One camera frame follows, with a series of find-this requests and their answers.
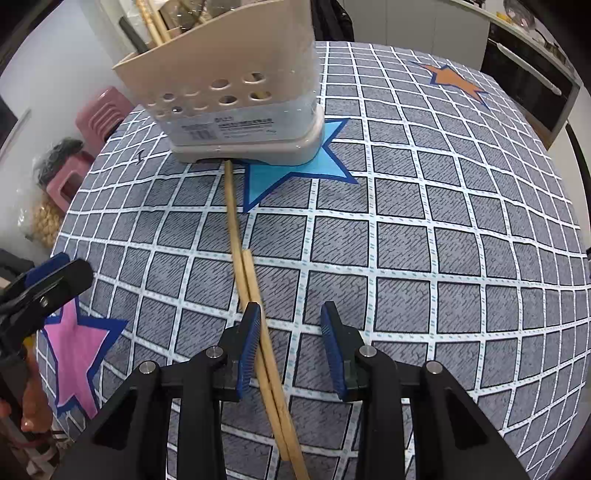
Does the black built-in oven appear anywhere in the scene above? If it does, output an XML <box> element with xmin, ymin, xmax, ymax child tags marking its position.
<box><xmin>481</xmin><ymin>23</ymin><xmax>579</xmax><ymax>143</ymax></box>

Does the beige utensil caddy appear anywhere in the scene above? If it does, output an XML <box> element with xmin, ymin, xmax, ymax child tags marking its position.
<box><xmin>113</xmin><ymin>1</ymin><xmax>325</xmax><ymax>165</ymax></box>

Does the light wooden chopstick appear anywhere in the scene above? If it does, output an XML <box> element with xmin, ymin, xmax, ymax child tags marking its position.
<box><xmin>134</xmin><ymin>0</ymin><xmax>171</xmax><ymax>46</ymax></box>

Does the black hanging bag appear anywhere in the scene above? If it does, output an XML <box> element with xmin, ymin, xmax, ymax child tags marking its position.
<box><xmin>311</xmin><ymin>0</ymin><xmax>355</xmax><ymax>42</ymax></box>

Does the pink stool tall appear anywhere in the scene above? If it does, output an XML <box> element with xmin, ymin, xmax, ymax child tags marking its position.
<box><xmin>75</xmin><ymin>87</ymin><xmax>134</xmax><ymax>156</ymax></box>

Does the person left hand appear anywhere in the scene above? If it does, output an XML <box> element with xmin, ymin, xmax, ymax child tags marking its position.
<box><xmin>21</xmin><ymin>366</ymin><xmax>53</xmax><ymax>433</ymax></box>

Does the checkered blue tablecloth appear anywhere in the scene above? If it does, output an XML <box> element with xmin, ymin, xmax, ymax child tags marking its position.
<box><xmin>55</xmin><ymin>42</ymin><xmax>590</xmax><ymax>479</ymax></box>

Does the long brown chopstick pair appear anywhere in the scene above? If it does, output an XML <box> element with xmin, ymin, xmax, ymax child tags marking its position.
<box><xmin>222</xmin><ymin>161</ymin><xmax>311</xmax><ymax>480</ymax></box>

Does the pink stool short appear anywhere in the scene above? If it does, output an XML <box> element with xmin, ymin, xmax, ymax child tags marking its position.
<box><xmin>46</xmin><ymin>150</ymin><xmax>94</xmax><ymax>213</ymax></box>

